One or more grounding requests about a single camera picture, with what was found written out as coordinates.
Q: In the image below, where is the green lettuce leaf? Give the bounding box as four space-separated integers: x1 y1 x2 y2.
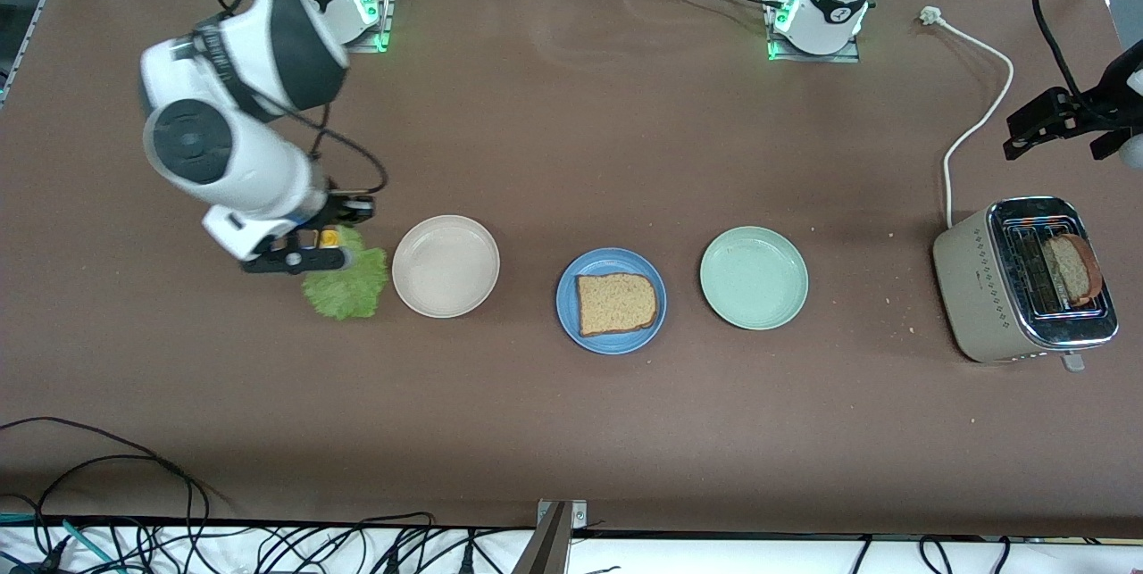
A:
301 224 390 321

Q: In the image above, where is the brown bread slice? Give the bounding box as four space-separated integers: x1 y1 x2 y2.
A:
575 272 660 338
1043 233 1105 307

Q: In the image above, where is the beige round plate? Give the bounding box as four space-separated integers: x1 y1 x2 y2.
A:
392 215 501 320

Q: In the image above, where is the blue round plate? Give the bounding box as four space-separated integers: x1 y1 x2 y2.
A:
555 248 667 355

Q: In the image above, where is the green round plate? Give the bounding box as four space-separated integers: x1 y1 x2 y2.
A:
700 226 810 331

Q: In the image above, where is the beige metal toaster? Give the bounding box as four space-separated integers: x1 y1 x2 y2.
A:
932 196 1120 371

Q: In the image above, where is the white toaster power cable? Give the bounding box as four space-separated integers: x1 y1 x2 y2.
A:
920 6 1015 231

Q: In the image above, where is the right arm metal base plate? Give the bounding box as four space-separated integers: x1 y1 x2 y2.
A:
344 0 394 54

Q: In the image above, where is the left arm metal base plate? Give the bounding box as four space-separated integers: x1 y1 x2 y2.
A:
763 0 863 64

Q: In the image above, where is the grey metal table bracket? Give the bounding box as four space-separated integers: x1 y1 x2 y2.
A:
512 499 588 574

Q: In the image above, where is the teal cable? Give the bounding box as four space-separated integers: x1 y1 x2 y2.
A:
0 513 121 573

